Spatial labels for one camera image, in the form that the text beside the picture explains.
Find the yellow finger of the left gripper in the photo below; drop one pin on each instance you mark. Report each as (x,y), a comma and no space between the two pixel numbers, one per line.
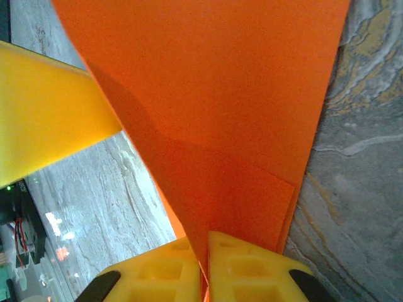
(47,110)

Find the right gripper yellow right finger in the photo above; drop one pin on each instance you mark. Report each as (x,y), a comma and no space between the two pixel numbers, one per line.
(252,277)

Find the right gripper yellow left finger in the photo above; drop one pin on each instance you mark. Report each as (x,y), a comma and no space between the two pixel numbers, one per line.
(157,273)

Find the orange paper sheet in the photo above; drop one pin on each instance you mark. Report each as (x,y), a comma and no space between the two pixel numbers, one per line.
(220,94)

